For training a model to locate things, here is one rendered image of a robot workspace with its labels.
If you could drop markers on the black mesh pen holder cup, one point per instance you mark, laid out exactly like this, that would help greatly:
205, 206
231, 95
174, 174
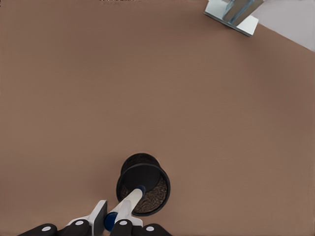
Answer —
157, 196

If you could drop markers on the silver frame post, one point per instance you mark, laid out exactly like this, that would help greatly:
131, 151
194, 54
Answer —
240, 11

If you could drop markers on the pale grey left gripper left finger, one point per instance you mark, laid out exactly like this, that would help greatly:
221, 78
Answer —
97, 214

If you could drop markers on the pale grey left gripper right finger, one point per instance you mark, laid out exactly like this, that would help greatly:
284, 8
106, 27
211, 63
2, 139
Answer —
133, 219

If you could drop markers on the silver frame post foot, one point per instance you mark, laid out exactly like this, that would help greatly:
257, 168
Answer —
247, 25

